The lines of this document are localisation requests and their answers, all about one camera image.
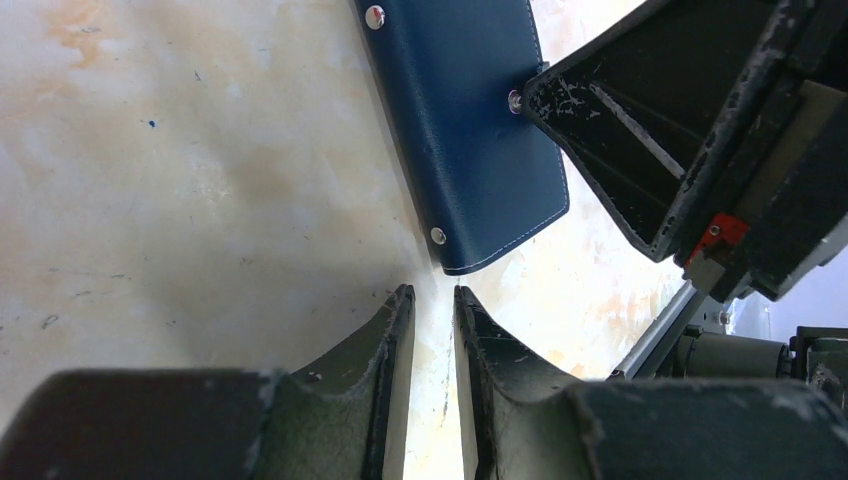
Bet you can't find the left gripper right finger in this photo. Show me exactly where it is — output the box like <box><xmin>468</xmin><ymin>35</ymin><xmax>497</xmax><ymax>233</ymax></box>
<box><xmin>454</xmin><ymin>286</ymin><xmax>847</xmax><ymax>479</ymax></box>

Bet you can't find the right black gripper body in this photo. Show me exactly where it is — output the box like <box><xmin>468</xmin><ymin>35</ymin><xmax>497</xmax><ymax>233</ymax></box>
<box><xmin>675</xmin><ymin>1</ymin><xmax>847</xmax><ymax>301</ymax></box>

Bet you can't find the navy leather card holder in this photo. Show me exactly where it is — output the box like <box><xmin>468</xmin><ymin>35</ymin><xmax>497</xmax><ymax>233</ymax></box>
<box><xmin>356</xmin><ymin>0</ymin><xmax>570</xmax><ymax>276</ymax></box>

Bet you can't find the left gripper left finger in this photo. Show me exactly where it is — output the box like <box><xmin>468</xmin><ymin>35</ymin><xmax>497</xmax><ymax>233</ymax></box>
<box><xmin>1</xmin><ymin>284</ymin><xmax>415</xmax><ymax>479</ymax></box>

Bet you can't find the aluminium frame post right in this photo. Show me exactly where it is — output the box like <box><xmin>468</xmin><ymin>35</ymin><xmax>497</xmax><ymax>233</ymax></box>
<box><xmin>607</xmin><ymin>282</ymin><xmax>706</xmax><ymax>380</ymax></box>

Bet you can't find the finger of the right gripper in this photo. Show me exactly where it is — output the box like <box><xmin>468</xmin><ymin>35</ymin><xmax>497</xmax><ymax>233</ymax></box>
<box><xmin>522</xmin><ymin>1</ymin><xmax>815</xmax><ymax>262</ymax></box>

